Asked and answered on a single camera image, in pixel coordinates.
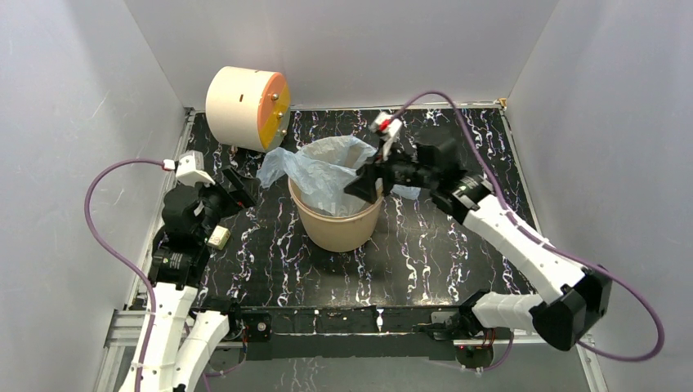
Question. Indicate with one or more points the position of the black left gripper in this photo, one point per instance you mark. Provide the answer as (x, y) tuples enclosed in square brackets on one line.
[(248, 186)]

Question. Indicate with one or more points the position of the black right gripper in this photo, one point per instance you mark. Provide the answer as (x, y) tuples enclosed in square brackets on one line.
[(363, 185)]

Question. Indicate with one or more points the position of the translucent blue plastic trash bag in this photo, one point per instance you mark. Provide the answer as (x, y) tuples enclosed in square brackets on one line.
[(321, 170)]

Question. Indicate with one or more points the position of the beige round trash bin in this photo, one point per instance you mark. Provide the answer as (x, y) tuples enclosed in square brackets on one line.
[(337, 234)]

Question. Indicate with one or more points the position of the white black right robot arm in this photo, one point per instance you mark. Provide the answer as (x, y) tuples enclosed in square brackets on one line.
[(569, 298)]

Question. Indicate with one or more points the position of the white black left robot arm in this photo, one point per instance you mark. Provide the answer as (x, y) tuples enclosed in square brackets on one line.
[(167, 358)]

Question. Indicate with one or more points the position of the white trash bag box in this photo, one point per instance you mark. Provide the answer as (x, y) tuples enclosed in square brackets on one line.
[(218, 238)]

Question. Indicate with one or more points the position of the white cylinder with orange face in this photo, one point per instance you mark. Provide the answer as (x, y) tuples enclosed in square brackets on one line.
[(248, 108)]

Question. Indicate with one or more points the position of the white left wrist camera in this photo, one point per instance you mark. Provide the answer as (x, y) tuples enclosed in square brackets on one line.
[(189, 169)]

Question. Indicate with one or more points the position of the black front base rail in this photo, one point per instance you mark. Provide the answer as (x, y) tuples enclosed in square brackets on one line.
[(437, 332)]

